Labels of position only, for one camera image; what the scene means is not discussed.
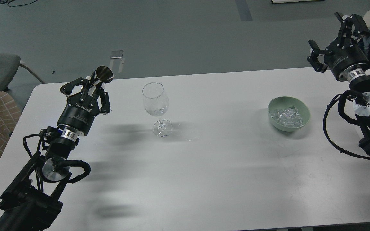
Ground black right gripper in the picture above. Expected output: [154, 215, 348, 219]
[307, 12, 370, 81]

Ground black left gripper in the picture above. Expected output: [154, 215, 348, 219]
[56, 78, 111, 136]

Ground steel double jigger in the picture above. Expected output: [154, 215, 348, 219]
[87, 66, 114, 85]

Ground clear ice cubes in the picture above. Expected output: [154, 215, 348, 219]
[270, 106, 304, 128]

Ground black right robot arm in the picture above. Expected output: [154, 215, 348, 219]
[307, 12, 370, 160]

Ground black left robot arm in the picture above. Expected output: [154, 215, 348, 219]
[0, 74, 113, 231]

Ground clear wine glass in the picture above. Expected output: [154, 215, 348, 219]
[142, 82, 173, 137]

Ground metal floor plate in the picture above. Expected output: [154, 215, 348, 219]
[109, 50, 125, 74]

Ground green bowl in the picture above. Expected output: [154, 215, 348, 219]
[267, 96, 310, 132]

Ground black floor cables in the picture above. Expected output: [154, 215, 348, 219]
[0, 0, 39, 14]

